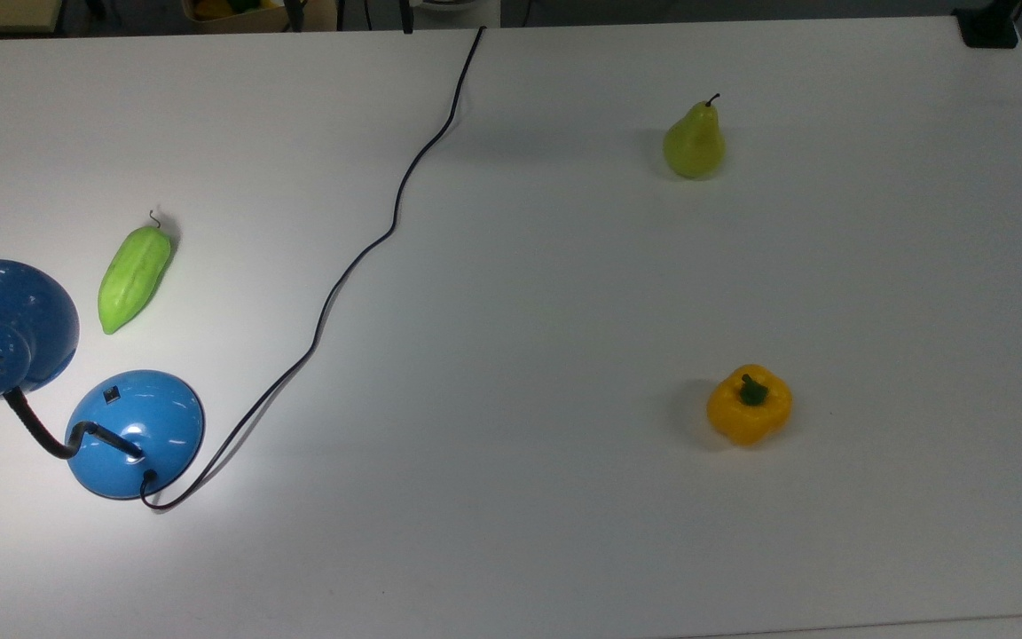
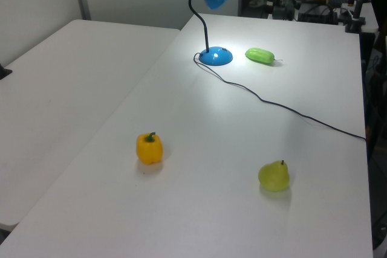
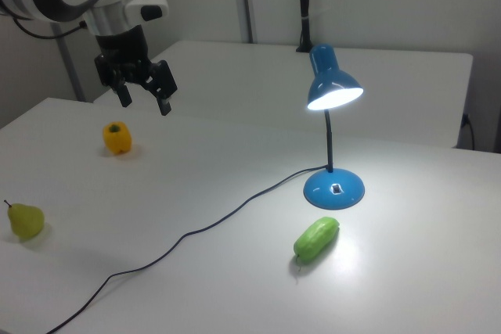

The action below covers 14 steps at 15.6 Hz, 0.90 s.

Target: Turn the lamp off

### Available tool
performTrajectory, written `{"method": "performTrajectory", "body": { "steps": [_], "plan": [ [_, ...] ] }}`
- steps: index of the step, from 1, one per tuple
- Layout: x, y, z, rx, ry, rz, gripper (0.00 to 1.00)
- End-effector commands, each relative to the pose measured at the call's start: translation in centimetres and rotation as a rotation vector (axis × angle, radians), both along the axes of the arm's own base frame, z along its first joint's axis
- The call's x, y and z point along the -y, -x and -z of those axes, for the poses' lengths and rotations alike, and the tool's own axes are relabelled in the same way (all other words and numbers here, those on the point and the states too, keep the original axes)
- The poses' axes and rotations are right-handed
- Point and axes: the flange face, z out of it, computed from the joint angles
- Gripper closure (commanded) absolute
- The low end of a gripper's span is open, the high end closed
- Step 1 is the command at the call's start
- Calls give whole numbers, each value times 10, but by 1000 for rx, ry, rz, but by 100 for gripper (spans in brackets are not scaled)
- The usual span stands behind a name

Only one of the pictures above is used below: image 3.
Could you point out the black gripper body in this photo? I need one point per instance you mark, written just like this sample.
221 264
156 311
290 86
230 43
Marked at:
121 52

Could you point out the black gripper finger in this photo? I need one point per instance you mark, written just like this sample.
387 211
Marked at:
123 93
164 83

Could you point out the blue desk lamp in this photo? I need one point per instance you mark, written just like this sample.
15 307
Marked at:
332 193

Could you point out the yellow bell pepper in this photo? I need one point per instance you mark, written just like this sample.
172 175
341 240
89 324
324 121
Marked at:
117 138

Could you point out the green pear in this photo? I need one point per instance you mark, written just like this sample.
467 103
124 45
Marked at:
25 221

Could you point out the light green gourd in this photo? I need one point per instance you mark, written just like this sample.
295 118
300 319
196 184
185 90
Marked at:
316 240

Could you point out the grey metal post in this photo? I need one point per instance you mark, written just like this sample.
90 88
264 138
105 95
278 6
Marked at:
69 72

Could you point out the black camera stand pole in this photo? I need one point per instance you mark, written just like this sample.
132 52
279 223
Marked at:
303 5

